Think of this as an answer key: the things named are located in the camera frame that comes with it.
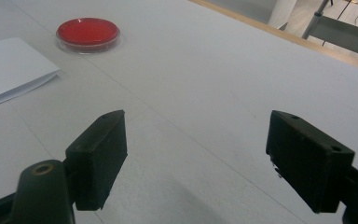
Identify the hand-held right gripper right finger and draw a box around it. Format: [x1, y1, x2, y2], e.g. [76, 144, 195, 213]
[265, 109, 356, 215]

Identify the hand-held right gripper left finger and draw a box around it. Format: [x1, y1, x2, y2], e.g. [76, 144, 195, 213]
[64, 109, 129, 212]

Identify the white paper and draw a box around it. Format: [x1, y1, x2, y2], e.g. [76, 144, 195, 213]
[0, 36, 62, 112]

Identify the round red ink pad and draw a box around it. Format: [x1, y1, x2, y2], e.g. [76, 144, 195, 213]
[55, 17, 121, 55]

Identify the grey panel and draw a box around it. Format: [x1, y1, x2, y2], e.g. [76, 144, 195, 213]
[307, 15, 358, 61]

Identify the metal stand pole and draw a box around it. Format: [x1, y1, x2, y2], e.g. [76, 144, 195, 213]
[301, 0, 331, 40]

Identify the white column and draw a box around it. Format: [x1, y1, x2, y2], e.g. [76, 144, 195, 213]
[267, 0, 298, 30]

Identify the thin black cable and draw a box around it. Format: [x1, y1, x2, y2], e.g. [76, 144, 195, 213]
[322, 0, 352, 47]

